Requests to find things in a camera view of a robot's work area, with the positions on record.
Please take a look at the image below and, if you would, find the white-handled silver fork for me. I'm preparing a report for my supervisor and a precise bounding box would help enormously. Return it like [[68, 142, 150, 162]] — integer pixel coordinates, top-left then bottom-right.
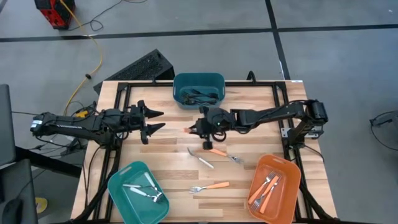
[[129, 186, 162, 203], [187, 146, 216, 170], [143, 171, 164, 200], [121, 183, 155, 190]]

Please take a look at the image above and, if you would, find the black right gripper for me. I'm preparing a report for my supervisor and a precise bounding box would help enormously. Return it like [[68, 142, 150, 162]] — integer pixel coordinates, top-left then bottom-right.
[[188, 106, 238, 151]]

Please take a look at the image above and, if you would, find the black aluminium table frame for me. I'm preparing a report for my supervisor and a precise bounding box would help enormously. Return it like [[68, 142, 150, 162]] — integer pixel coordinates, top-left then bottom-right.
[[72, 79, 340, 224]]

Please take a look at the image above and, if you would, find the black computer mouse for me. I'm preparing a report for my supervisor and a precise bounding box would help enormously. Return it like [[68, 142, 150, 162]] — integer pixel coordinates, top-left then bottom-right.
[[1, 198, 24, 224]]

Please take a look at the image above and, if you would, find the green-teal shallow tray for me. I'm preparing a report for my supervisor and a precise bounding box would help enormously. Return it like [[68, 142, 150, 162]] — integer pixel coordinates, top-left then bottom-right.
[[107, 161, 171, 224]]

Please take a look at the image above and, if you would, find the yellow extension cable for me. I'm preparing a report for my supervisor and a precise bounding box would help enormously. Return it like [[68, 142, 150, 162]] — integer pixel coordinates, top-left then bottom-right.
[[58, 0, 104, 118]]

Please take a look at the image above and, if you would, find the black floor beam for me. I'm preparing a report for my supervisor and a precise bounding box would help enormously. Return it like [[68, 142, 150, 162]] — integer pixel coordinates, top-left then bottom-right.
[[14, 145, 82, 179]]

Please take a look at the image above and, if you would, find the yellow round floor sticker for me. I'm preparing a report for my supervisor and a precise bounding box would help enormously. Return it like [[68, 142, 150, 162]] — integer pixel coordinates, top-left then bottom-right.
[[34, 197, 49, 215]]

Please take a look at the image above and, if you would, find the red and black equipment case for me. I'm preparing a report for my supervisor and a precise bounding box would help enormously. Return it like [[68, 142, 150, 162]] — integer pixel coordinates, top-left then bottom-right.
[[33, 0, 76, 30]]

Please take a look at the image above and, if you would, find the yellow power plug block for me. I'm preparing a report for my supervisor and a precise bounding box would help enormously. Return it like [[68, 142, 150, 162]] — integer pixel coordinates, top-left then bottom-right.
[[75, 109, 91, 121]]

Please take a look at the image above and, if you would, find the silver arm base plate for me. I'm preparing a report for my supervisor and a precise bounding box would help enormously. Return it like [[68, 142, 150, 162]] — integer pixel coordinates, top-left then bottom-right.
[[279, 126, 321, 140]]

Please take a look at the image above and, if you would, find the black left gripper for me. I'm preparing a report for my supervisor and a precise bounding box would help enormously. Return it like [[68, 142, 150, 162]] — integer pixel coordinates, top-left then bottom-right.
[[119, 99, 167, 146]]

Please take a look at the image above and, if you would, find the dark grey desk top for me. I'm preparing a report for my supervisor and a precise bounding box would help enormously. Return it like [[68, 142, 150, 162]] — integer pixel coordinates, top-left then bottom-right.
[[0, 158, 39, 224]]

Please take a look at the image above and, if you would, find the orange shallow tray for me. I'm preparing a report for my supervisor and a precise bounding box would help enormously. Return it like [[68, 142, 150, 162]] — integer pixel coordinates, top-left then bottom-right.
[[244, 154, 302, 224]]

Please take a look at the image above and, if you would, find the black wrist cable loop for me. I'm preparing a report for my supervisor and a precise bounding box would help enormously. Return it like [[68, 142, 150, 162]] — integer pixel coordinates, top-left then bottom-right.
[[212, 129, 228, 143]]

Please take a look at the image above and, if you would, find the grey flat panel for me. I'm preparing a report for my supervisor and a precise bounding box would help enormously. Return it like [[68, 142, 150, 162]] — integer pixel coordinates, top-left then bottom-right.
[[0, 83, 16, 167]]

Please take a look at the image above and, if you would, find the dark teal deep bin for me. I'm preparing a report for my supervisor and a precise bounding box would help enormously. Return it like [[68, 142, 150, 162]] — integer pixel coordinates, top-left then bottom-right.
[[172, 72, 227, 110]]

